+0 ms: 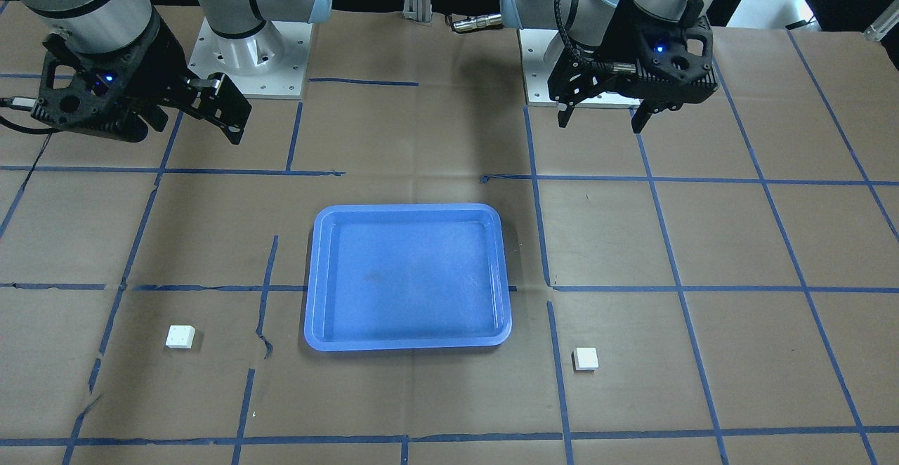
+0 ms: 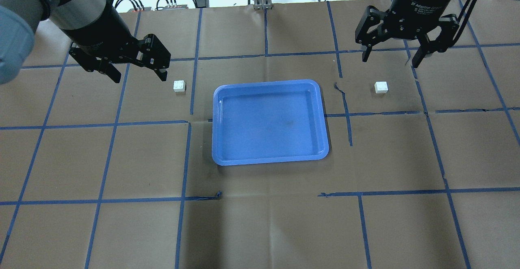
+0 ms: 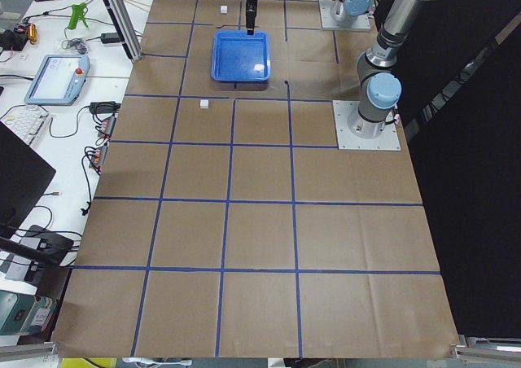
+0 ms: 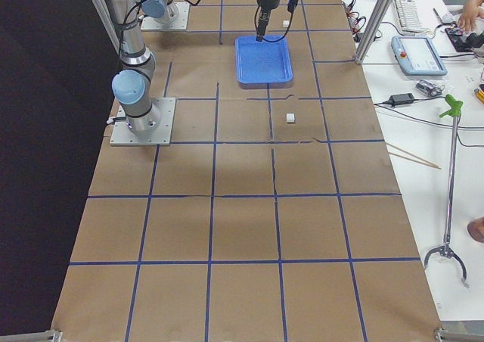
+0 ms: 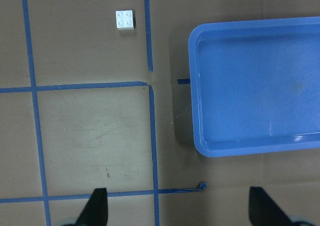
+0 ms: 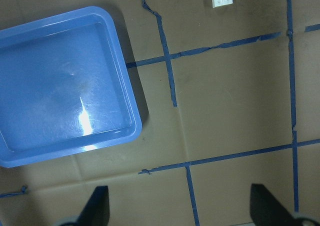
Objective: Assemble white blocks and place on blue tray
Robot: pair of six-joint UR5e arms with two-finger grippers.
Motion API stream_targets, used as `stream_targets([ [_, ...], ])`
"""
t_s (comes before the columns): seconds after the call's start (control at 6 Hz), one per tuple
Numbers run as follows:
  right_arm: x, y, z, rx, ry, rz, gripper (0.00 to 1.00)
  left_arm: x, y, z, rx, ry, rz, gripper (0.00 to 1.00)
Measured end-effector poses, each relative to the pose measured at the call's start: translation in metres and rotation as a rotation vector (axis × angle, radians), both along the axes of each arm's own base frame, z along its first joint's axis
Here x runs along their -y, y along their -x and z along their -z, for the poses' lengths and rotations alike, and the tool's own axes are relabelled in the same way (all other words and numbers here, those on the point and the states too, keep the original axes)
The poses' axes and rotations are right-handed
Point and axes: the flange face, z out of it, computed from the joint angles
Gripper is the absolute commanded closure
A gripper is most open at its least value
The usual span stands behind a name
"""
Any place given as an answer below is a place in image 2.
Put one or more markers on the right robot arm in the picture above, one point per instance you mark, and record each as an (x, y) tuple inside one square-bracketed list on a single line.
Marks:
[(463, 17)]

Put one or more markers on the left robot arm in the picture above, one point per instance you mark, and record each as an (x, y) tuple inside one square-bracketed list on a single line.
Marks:
[(20, 19)]

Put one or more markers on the blue plastic tray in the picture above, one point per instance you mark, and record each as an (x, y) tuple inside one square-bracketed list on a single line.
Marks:
[(268, 122)]

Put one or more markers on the brown paper table cover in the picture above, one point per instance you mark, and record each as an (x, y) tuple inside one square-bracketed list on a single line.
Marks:
[(104, 175)]

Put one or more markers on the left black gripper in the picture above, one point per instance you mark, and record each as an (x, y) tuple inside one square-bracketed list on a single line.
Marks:
[(102, 29)]

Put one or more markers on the white block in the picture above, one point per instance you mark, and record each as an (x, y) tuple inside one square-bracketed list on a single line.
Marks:
[(381, 87), (179, 86)]

